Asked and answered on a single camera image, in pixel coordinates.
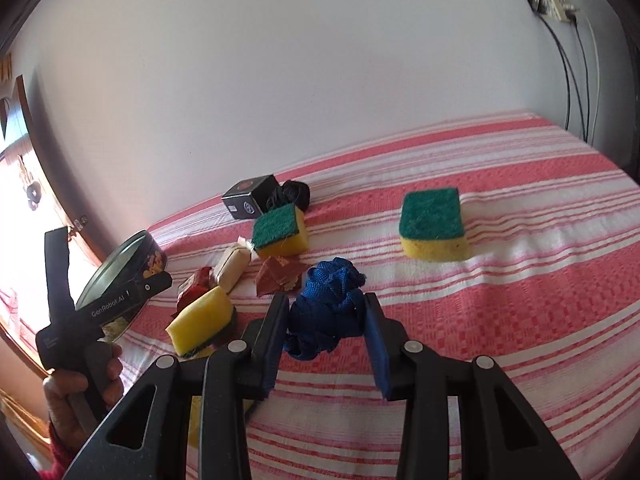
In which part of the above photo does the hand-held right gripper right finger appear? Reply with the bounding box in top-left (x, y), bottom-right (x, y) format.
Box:
top-left (362, 291), bottom-right (583, 480)

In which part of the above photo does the black cloth bundle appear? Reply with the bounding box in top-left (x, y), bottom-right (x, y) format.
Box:
top-left (265, 180), bottom-right (311, 212)

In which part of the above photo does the person's left hand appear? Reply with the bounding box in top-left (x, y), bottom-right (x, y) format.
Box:
top-left (42, 344), bottom-right (125, 457)

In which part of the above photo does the wall socket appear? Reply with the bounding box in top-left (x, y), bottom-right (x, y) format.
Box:
top-left (522, 0), bottom-right (581, 23)

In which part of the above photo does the dark hanging ornament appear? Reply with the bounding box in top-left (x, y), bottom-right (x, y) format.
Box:
top-left (19, 155), bottom-right (45, 212)

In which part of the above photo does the red striped cloth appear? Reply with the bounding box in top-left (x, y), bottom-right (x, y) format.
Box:
top-left (102, 112), bottom-right (640, 480)

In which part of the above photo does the red snack packet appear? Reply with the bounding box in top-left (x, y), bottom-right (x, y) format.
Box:
top-left (176, 267), bottom-right (217, 311)
top-left (255, 256), bottom-right (304, 297)

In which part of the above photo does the small black box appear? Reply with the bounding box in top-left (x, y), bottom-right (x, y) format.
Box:
top-left (221, 175), bottom-right (280, 221)

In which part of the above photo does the blue knotted rope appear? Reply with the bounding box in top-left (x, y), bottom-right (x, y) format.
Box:
top-left (284, 257), bottom-right (367, 362)

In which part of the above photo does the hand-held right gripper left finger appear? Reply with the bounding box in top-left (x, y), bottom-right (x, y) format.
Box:
top-left (62, 291), bottom-right (291, 480)

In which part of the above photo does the wooden frame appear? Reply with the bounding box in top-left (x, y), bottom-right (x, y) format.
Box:
top-left (0, 52), bottom-right (106, 461)

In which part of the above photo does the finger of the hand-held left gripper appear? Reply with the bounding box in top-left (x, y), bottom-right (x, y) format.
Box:
top-left (127, 271), bottom-right (173, 310)

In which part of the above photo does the black cable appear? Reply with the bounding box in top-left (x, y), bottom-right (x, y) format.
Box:
top-left (572, 17), bottom-right (591, 142)
top-left (540, 12), bottom-right (573, 133)

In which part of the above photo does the beige snack packet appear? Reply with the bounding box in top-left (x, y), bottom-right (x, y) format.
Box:
top-left (212, 240), bottom-right (256, 295)

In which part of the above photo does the round metal tin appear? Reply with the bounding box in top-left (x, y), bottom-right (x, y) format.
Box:
top-left (75, 230), bottom-right (169, 346)

